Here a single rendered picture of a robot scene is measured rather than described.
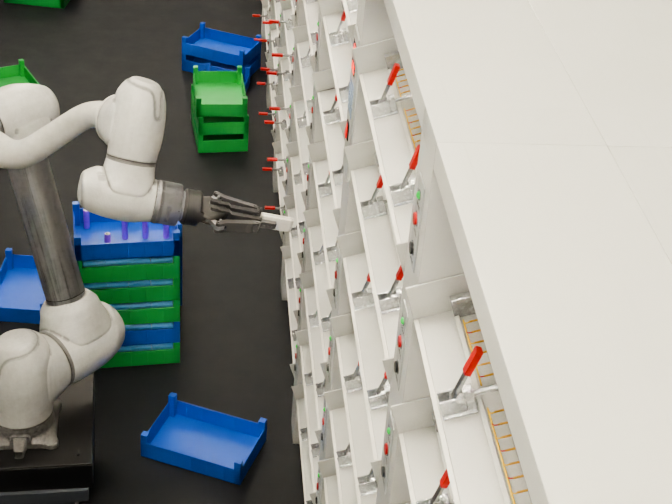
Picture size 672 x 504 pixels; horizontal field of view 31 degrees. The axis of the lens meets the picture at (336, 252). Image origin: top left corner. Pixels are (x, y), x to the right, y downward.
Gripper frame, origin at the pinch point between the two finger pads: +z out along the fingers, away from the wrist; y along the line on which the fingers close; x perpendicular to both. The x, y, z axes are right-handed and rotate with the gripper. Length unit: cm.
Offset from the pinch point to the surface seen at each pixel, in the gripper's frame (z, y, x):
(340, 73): 6.6, -11.8, 31.3
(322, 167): 16.4, -37.6, -6.2
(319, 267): 19.2, -22.3, -24.9
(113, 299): -21, -76, -85
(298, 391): 30, -39, -79
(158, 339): -5, -77, -98
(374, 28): 0, 27, 59
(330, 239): 14.6, -6.1, -5.8
